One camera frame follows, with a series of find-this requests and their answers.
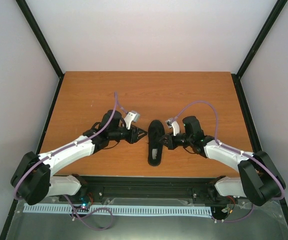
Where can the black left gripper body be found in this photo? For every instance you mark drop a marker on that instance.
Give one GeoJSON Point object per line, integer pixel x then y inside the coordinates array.
{"type": "Point", "coordinates": [114, 136]}

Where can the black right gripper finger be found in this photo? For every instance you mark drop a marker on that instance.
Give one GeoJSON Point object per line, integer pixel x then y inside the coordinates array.
{"type": "Point", "coordinates": [166, 137]}
{"type": "Point", "coordinates": [166, 142]}

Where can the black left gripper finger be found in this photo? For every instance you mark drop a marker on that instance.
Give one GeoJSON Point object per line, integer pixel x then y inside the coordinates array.
{"type": "Point", "coordinates": [137, 136]}
{"type": "Point", "coordinates": [137, 130]}

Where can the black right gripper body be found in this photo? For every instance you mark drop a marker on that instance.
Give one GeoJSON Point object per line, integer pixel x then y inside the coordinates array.
{"type": "Point", "coordinates": [188, 139]}

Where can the black canvas sneaker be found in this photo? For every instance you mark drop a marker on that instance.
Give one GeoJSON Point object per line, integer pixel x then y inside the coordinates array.
{"type": "Point", "coordinates": [155, 132]}

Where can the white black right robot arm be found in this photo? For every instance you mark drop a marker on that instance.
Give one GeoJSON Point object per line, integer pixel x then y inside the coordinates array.
{"type": "Point", "coordinates": [259, 180]}

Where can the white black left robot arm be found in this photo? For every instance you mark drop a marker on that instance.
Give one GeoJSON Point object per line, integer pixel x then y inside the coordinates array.
{"type": "Point", "coordinates": [35, 177]}

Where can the right small wiring board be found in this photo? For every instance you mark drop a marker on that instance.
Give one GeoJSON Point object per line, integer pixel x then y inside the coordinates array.
{"type": "Point", "coordinates": [227, 210]}

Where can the green lit controller board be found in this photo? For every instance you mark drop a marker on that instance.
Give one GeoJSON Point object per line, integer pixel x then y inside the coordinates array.
{"type": "Point", "coordinates": [83, 207]}

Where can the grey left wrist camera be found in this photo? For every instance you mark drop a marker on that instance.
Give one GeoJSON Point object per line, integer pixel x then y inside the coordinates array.
{"type": "Point", "coordinates": [131, 116]}

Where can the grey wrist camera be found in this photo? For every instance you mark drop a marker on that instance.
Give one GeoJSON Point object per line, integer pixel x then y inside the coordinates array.
{"type": "Point", "coordinates": [131, 116]}
{"type": "Point", "coordinates": [173, 124]}

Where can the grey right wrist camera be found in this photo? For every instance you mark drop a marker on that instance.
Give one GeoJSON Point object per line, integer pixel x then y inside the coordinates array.
{"type": "Point", "coordinates": [173, 124]}

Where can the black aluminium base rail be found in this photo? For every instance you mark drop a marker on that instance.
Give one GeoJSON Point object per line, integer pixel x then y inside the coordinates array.
{"type": "Point", "coordinates": [197, 190]}

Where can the light blue slotted cable duct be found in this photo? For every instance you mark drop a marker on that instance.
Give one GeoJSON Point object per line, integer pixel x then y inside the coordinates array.
{"type": "Point", "coordinates": [126, 210]}

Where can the black left frame post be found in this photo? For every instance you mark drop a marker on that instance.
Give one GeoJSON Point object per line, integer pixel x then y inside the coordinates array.
{"type": "Point", "coordinates": [34, 26]}

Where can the black frame post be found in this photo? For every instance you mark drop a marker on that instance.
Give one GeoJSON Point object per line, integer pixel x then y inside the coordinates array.
{"type": "Point", "coordinates": [34, 26]}
{"type": "Point", "coordinates": [264, 31]}

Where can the black right frame post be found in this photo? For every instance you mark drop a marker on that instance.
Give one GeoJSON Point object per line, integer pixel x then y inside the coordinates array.
{"type": "Point", "coordinates": [264, 31]}

